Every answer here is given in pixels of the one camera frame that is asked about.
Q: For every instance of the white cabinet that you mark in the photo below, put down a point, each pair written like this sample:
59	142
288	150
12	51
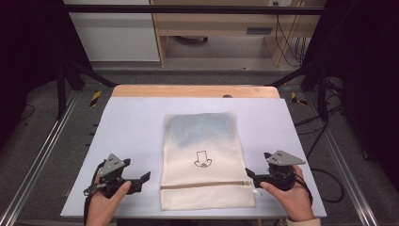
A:
116	37

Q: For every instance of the black horizontal frame bar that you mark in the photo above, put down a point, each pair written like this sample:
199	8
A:
188	9

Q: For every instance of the person's right hand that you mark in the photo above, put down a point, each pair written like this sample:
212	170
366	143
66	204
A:
296	201

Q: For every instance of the light wooden desk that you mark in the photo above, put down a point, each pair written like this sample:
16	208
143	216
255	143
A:
219	22

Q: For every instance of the white table mat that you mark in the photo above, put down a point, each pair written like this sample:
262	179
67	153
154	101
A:
131	132

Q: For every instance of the black frame stand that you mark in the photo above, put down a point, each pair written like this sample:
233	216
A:
322	94
61	91

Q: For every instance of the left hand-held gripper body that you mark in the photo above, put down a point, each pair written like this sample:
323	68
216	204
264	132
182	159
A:
111	164

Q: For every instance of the cream mesh laundry bag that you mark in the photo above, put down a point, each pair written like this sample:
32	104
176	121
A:
204	144

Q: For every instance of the person's left hand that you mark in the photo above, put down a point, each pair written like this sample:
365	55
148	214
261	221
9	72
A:
102	207

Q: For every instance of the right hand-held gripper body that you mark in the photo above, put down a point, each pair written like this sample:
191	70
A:
282	175

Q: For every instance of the black curtain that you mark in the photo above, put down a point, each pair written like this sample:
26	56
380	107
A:
370	78
31	62

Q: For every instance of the wooden table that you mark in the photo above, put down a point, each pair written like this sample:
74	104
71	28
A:
188	91

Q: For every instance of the aluminium floor rail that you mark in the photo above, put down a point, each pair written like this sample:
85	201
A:
40	157
345	163

